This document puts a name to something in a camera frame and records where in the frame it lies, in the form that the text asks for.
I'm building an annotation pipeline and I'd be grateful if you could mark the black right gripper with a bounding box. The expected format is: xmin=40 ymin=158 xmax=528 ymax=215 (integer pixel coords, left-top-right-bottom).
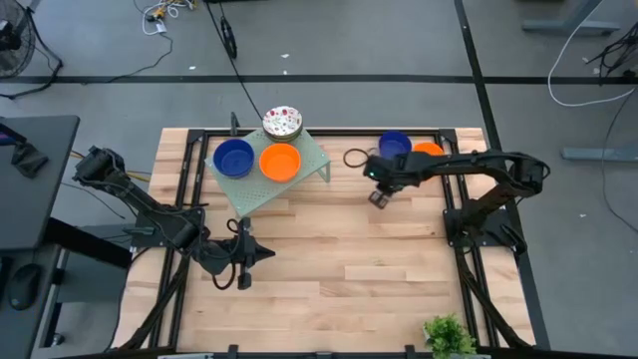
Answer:
xmin=365 ymin=153 xmax=418 ymax=210

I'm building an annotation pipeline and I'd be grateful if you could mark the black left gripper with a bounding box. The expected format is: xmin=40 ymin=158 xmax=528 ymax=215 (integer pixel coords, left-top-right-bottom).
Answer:
xmin=200 ymin=216 xmax=277 ymax=292

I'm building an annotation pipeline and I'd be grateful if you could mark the orange plastic mini bowl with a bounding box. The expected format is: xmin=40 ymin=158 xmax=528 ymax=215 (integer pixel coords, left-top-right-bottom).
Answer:
xmin=258 ymin=142 xmax=303 ymax=184
xmin=412 ymin=141 xmax=446 ymax=157

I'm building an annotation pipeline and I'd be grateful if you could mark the green bowl with floral inside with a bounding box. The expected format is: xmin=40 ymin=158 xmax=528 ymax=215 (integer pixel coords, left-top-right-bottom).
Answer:
xmin=261 ymin=105 xmax=304 ymax=139
xmin=262 ymin=119 xmax=304 ymax=144

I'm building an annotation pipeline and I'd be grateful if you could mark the blue plastic mini bowl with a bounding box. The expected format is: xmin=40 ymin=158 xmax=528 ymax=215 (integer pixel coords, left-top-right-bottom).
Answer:
xmin=378 ymin=130 xmax=414 ymax=160
xmin=212 ymin=138 xmax=256 ymax=180

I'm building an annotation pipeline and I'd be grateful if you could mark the pale green perforated metal shelf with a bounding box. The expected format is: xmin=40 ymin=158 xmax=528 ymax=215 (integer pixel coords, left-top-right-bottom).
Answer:
xmin=203 ymin=127 xmax=333 ymax=219

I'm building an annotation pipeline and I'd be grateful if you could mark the green plant in white pot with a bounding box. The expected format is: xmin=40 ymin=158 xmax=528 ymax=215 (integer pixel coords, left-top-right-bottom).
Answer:
xmin=422 ymin=313 xmax=479 ymax=359

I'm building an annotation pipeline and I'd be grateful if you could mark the black desk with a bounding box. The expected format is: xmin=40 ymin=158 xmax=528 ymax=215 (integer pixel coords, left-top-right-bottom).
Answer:
xmin=0 ymin=115 xmax=81 ymax=250

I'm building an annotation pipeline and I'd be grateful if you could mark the black computer mouse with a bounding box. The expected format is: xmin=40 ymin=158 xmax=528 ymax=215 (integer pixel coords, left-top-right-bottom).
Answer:
xmin=8 ymin=262 xmax=44 ymax=311

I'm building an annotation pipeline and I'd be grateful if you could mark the black device on desk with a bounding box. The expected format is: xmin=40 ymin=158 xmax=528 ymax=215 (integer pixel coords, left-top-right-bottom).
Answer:
xmin=10 ymin=142 xmax=50 ymax=180

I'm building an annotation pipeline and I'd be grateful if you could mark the black floor fan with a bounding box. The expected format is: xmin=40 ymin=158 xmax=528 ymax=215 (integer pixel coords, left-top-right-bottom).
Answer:
xmin=0 ymin=0 xmax=37 ymax=80

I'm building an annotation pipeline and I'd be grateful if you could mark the black cable loop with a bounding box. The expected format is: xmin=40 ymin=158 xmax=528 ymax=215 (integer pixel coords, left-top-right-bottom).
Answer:
xmin=342 ymin=148 xmax=371 ymax=170

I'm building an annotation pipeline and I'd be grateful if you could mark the black aluminium table frame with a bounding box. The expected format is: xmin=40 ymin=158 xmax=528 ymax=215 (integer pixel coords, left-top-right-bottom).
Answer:
xmin=112 ymin=127 xmax=537 ymax=359

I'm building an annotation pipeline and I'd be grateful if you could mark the yellow cable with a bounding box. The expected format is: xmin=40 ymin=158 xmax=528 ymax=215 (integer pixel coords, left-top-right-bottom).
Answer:
xmin=69 ymin=149 xmax=152 ymax=183

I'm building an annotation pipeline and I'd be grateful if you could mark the long white floor cable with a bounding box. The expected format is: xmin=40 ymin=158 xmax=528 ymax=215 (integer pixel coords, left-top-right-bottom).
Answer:
xmin=546 ymin=0 xmax=638 ymax=109

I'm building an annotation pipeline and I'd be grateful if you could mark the long black floor cable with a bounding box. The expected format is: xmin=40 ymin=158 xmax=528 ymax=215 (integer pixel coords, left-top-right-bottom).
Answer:
xmin=204 ymin=0 xmax=264 ymax=122

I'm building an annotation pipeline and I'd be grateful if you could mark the white cable bundle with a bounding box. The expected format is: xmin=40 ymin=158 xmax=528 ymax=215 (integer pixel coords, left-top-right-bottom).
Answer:
xmin=142 ymin=0 xmax=195 ymax=36

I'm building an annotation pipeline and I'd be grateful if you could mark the black cable tangle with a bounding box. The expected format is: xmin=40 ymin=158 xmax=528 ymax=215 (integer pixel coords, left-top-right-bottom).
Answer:
xmin=586 ymin=22 xmax=638 ymax=77

